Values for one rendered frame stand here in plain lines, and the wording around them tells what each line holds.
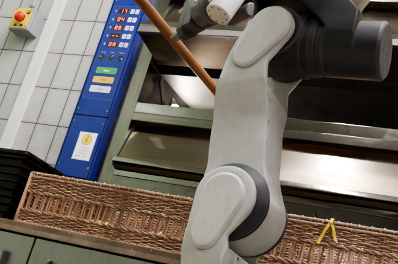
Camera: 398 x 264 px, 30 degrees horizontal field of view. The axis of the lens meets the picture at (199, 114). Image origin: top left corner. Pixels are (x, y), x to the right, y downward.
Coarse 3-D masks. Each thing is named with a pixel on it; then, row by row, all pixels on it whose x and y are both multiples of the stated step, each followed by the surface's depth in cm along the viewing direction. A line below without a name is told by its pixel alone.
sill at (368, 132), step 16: (144, 112) 264; (160, 112) 261; (176, 112) 258; (192, 112) 256; (208, 112) 254; (288, 128) 240; (304, 128) 238; (320, 128) 235; (336, 128) 233; (352, 128) 231; (368, 128) 229; (384, 128) 227
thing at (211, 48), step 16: (144, 32) 260; (160, 32) 257; (208, 32) 249; (224, 32) 247; (240, 32) 244; (160, 48) 266; (192, 48) 259; (208, 48) 256; (224, 48) 252; (160, 64) 276; (176, 64) 272; (208, 64) 265; (224, 64) 261; (384, 80) 238
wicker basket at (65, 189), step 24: (24, 192) 205; (48, 192) 203; (72, 192) 200; (96, 192) 197; (120, 192) 194; (144, 192) 191; (24, 216) 202; (48, 216) 200; (72, 216) 197; (96, 216) 194; (120, 216) 192; (144, 216) 189; (168, 216) 186; (120, 240) 188; (144, 240) 186; (168, 240) 184
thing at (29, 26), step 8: (16, 8) 300; (24, 8) 298; (32, 8) 297; (24, 16) 296; (32, 16) 295; (40, 16) 300; (16, 24) 296; (24, 24) 294; (32, 24) 296; (40, 24) 300; (16, 32) 299; (24, 32) 296; (32, 32) 296
